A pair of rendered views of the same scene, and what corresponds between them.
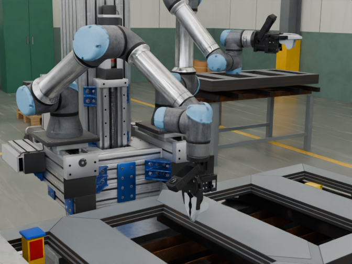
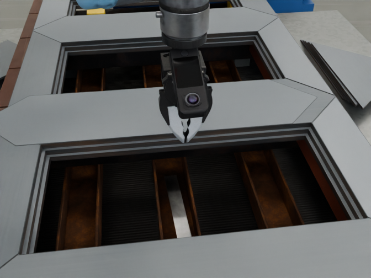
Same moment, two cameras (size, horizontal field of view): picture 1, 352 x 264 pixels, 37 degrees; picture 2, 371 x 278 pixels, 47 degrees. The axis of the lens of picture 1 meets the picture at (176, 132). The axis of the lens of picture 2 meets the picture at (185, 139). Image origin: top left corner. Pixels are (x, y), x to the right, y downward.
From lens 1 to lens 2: 1.34 m
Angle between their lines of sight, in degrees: 60
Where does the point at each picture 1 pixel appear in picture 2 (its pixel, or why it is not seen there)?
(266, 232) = (227, 96)
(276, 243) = (263, 102)
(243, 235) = (223, 116)
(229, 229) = not seen: hidden behind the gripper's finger
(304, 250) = (292, 91)
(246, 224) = not seen: hidden behind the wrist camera
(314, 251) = (298, 87)
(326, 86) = not seen: outside the picture
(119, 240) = (144, 258)
